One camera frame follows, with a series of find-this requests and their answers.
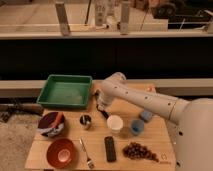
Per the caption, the small metal cup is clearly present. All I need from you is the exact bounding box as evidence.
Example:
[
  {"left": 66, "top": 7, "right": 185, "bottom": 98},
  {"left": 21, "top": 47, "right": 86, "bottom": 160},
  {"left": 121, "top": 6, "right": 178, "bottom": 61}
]
[{"left": 80, "top": 115, "right": 92, "bottom": 130}]

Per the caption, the blue sponge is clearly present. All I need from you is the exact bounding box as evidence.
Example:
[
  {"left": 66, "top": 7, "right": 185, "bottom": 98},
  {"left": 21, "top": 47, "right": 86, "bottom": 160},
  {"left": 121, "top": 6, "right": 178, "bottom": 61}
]
[{"left": 139, "top": 110, "right": 153, "bottom": 123}]

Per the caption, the black remote control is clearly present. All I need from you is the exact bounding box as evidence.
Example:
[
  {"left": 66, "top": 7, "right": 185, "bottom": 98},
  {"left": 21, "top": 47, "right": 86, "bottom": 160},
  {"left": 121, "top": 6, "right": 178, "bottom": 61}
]
[{"left": 104, "top": 136, "right": 116, "bottom": 162}]

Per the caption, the silver fork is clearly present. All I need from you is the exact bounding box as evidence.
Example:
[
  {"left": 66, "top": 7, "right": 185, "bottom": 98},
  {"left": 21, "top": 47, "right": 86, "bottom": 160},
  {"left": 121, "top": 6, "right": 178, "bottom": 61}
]
[{"left": 79, "top": 139, "right": 94, "bottom": 169}]

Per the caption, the bunch of dark grapes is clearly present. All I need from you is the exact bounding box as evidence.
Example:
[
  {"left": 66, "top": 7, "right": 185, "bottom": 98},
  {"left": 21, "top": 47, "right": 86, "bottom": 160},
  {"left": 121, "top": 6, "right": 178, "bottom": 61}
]
[{"left": 122, "top": 142, "right": 159, "bottom": 162}]

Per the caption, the green plastic tray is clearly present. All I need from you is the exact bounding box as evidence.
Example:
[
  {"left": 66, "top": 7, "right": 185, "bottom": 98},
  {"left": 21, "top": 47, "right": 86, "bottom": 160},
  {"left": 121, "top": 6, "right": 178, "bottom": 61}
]
[{"left": 37, "top": 74, "right": 92, "bottom": 109}]

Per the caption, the red bowl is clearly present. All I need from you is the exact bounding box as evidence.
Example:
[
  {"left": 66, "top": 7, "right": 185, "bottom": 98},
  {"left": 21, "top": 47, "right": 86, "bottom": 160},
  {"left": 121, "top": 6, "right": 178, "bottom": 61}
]
[{"left": 46, "top": 138, "right": 76, "bottom": 169}]

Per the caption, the wooden table board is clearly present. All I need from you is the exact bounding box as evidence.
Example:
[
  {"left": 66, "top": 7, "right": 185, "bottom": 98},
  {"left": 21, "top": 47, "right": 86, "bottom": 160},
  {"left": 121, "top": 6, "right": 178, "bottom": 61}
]
[{"left": 24, "top": 82, "right": 179, "bottom": 171}]

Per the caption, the black dish brush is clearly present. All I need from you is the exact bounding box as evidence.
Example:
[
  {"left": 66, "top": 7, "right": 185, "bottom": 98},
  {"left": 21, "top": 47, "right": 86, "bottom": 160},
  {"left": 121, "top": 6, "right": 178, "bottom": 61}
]
[{"left": 94, "top": 91, "right": 109, "bottom": 120}]

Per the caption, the blue plastic cup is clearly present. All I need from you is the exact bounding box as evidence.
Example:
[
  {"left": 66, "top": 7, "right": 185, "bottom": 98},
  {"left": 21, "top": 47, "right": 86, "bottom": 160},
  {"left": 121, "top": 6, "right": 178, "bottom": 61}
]
[{"left": 130, "top": 119, "right": 144, "bottom": 136}]

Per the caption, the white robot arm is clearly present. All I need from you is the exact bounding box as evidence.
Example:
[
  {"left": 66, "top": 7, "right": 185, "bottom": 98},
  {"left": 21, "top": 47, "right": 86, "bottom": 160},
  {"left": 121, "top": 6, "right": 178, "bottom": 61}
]
[{"left": 97, "top": 72, "right": 213, "bottom": 171}]

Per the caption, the white plastic cup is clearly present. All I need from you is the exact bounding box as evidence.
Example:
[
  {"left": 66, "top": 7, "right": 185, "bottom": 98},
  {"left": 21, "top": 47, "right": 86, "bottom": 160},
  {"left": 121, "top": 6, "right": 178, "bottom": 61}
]
[{"left": 107, "top": 115, "right": 123, "bottom": 133}]

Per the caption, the purple patterned bowl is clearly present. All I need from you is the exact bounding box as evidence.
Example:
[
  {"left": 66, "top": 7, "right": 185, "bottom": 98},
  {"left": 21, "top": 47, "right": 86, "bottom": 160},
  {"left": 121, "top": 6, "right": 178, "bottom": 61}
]
[{"left": 37, "top": 112, "right": 65, "bottom": 137}]

